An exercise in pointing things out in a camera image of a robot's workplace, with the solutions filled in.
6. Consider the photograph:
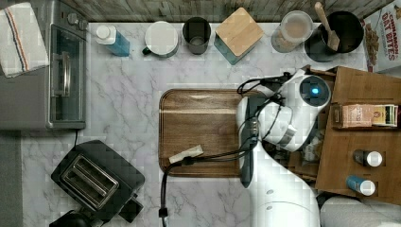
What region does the wooden drawer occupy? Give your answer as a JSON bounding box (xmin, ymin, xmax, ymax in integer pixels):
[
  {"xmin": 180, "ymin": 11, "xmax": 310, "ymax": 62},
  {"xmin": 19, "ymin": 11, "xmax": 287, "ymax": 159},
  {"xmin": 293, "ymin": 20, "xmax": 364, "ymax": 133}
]
[{"xmin": 261, "ymin": 65, "xmax": 337, "ymax": 183}]

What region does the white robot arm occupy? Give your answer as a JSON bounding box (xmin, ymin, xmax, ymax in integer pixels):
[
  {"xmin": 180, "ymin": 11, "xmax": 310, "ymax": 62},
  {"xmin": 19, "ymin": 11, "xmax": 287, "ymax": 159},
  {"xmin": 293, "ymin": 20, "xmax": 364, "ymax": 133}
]
[{"xmin": 235, "ymin": 69, "xmax": 331, "ymax": 227}]

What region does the wooden drawer cabinet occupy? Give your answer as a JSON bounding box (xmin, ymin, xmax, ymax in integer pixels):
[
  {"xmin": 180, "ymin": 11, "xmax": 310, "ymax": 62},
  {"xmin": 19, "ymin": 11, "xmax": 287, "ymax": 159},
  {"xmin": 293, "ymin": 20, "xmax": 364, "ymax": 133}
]
[{"xmin": 316, "ymin": 66, "xmax": 401, "ymax": 204}]

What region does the wooden serving tray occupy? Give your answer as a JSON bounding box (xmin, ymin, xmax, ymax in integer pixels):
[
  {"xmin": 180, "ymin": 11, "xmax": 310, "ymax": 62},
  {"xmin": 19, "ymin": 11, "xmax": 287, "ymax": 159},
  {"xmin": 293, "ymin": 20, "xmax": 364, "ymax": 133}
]
[{"xmin": 158, "ymin": 89, "xmax": 242, "ymax": 171}]

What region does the teal canister wooden lid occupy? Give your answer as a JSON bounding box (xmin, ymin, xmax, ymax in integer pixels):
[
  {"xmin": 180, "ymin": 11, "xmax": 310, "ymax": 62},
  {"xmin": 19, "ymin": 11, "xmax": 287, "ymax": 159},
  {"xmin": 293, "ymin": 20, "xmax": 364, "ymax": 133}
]
[{"xmin": 214, "ymin": 8, "xmax": 264, "ymax": 65}]

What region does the dark grey cup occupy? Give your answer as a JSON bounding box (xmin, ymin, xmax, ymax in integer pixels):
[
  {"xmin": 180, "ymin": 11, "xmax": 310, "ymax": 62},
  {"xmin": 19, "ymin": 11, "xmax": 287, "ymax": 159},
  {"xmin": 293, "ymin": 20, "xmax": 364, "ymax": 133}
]
[{"xmin": 183, "ymin": 17, "xmax": 211, "ymax": 55}]

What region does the white lidded green mug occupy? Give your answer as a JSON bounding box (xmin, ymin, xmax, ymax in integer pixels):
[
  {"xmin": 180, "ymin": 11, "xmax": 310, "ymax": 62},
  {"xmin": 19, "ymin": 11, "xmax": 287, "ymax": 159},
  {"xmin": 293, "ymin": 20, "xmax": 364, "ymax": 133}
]
[{"xmin": 142, "ymin": 21, "xmax": 179, "ymax": 58}]

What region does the chips snack bag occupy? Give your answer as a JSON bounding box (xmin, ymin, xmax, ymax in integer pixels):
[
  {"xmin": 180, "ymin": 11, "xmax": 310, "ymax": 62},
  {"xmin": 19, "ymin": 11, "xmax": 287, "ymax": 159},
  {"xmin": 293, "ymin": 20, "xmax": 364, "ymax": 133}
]
[{"xmin": 301, "ymin": 130, "xmax": 325, "ymax": 165}]

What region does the black two-slot toaster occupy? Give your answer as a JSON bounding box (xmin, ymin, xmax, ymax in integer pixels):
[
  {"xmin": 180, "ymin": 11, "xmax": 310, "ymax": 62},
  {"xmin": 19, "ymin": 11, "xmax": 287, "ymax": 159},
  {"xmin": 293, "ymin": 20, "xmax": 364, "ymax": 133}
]
[{"xmin": 51, "ymin": 140, "xmax": 145, "ymax": 223}]

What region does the clear glass jar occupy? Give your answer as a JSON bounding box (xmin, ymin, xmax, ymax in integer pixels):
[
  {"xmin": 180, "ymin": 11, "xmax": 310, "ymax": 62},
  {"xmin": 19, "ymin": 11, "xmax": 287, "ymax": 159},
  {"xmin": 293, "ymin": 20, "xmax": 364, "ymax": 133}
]
[{"xmin": 271, "ymin": 10, "xmax": 313, "ymax": 53}]

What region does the pink tea box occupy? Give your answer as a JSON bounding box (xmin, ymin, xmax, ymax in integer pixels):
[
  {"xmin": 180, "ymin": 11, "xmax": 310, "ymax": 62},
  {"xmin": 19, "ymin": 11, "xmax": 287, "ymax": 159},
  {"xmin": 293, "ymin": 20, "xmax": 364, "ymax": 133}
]
[{"xmin": 333, "ymin": 104, "xmax": 374, "ymax": 129}]

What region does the silver toaster oven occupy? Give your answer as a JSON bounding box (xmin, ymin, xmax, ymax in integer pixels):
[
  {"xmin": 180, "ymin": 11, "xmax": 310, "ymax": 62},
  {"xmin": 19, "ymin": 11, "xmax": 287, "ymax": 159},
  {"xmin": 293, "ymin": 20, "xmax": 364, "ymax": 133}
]
[{"xmin": 0, "ymin": 0, "xmax": 87, "ymax": 130}]

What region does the wooden spatula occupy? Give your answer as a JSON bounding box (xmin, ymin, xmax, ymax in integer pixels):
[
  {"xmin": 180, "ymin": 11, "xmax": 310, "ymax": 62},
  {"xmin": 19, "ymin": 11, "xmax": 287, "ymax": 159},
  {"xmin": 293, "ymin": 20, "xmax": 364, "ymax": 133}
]
[{"xmin": 314, "ymin": 2, "xmax": 340, "ymax": 51}]

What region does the white paper towel roll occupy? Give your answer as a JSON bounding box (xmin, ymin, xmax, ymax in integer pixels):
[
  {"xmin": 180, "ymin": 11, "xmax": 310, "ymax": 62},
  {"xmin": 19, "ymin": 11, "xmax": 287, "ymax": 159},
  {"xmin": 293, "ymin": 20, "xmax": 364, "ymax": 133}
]
[{"xmin": 320, "ymin": 197, "xmax": 400, "ymax": 227}]

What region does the black utensil pot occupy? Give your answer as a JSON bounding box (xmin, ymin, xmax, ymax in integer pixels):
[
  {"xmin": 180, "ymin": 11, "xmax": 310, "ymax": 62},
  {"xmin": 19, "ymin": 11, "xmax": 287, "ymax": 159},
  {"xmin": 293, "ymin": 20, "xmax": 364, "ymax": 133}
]
[{"xmin": 305, "ymin": 11, "xmax": 364, "ymax": 62}]

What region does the dark spice bottle white cap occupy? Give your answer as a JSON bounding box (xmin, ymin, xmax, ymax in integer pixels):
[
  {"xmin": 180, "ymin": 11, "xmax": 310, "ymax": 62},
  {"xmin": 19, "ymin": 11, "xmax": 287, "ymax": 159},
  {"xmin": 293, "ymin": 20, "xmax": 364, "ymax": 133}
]
[{"xmin": 353, "ymin": 149, "xmax": 383, "ymax": 167}]

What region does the blue spice bottle white cap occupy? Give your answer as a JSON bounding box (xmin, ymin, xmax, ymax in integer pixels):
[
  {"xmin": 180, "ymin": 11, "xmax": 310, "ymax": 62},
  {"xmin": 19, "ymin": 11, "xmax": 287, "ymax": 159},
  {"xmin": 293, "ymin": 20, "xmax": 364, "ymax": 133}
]
[{"xmin": 346, "ymin": 175, "xmax": 376, "ymax": 196}]

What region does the yellow tea box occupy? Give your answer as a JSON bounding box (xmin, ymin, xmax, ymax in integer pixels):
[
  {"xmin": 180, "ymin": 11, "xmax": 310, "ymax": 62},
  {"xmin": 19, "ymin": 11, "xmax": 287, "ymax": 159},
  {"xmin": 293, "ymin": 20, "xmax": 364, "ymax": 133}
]
[{"xmin": 373, "ymin": 104, "xmax": 398, "ymax": 127}]

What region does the striped white dish towel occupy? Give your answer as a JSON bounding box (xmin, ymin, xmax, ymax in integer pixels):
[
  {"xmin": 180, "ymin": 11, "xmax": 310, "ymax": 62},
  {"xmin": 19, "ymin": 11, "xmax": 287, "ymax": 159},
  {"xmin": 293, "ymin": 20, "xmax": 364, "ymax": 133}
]
[{"xmin": 0, "ymin": 2, "xmax": 49, "ymax": 78}]

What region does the cinnamon oat bites box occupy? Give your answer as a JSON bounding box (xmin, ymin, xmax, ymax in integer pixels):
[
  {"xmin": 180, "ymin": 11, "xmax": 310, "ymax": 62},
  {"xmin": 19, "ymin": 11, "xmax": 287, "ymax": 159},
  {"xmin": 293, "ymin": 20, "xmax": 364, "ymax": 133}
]
[{"xmin": 362, "ymin": 0, "xmax": 401, "ymax": 76}]

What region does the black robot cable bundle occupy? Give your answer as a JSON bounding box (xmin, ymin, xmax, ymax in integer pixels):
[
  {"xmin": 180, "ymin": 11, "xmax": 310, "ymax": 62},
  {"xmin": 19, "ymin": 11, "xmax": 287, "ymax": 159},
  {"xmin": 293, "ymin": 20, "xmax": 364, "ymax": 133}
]
[{"xmin": 158, "ymin": 71, "xmax": 292, "ymax": 227}]

